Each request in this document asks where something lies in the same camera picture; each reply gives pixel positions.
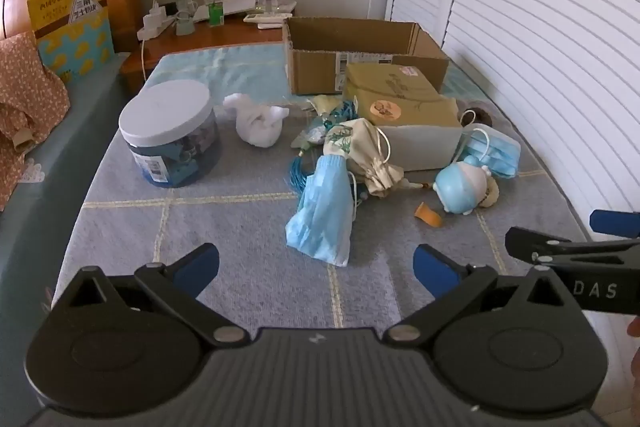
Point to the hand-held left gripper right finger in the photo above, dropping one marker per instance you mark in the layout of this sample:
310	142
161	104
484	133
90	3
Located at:
434	269

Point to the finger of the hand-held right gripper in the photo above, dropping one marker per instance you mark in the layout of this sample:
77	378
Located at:
615	224
575	252

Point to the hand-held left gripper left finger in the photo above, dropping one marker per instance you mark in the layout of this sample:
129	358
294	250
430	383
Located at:
197	268

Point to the wide blue face mask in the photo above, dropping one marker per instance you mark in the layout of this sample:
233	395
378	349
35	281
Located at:
322	212

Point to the white plush toy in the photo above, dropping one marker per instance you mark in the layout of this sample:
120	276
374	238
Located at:
257	127

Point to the cardboard box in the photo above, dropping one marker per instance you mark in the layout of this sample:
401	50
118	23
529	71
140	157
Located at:
320	67

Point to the person's right hand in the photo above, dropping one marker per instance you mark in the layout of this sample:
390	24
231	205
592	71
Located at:
636	372

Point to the small orange piece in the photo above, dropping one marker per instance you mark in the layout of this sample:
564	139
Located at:
429	214

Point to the light blue toy figure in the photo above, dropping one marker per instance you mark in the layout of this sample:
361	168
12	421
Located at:
460	189

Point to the beige plush toy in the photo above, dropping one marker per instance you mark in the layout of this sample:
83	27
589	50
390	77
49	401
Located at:
491	196

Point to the sachet with blue tassel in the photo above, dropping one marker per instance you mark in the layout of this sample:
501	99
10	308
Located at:
302	169

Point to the clear jar with white lid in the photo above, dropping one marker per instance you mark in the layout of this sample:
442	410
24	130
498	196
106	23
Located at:
167	122

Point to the brown tape roll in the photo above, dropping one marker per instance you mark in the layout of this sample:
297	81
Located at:
475	116

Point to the teal bed sheet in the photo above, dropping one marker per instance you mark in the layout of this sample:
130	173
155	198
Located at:
45	207

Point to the olive gift box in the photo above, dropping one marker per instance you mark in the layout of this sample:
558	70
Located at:
400	97

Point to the teal patterned sachet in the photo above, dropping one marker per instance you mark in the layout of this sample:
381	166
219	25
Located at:
345	113

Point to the cream fabric sachet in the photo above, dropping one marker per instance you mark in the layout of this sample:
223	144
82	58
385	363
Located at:
325	103

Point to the wooden nightstand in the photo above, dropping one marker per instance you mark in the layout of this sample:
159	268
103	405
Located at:
210	38

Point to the white power strip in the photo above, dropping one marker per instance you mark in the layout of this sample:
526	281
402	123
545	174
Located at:
155	22

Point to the small green box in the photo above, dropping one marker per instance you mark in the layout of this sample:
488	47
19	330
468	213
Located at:
216	14

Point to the white remote control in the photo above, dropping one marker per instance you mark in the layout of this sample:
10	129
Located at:
267	21

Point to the yellow and blue book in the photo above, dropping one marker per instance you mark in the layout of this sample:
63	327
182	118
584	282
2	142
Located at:
75	27

